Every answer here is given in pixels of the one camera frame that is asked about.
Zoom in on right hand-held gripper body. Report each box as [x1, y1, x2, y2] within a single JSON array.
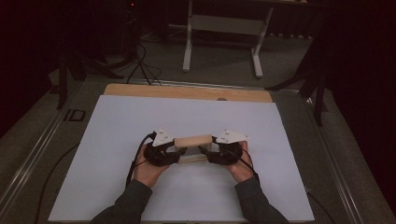
[[206, 129, 250, 166]]

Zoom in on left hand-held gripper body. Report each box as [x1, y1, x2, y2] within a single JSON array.
[[143, 126, 181, 168]]

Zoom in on wooden picture frame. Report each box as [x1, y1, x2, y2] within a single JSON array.
[[173, 133, 215, 164]]

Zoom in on person's left hand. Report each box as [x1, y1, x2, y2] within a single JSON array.
[[133, 144, 171, 189]]

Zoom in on person's right hand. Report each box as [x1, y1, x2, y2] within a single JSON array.
[[223, 141, 255, 185]]

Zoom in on white table mat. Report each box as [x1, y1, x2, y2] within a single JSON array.
[[48, 94, 316, 223]]

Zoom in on black rectangular floor plate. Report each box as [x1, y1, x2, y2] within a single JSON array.
[[63, 108, 87, 123]]

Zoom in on white-legged desk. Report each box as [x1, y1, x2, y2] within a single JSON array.
[[181, 0, 309, 79]]

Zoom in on black metal stand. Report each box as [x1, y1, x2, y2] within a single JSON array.
[[264, 36, 332, 127], [56, 43, 125, 110]]

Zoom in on dark equipment with red light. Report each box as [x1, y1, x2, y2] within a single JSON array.
[[122, 0, 141, 60]]

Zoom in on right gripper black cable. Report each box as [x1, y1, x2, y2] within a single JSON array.
[[238, 147, 262, 185]]

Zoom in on metal floor rail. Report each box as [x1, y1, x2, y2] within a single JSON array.
[[0, 106, 69, 216], [136, 77, 301, 93], [302, 98, 366, 224]]

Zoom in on black floor cable bundle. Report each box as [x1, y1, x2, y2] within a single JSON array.
[[125, 40, 163, 87]]

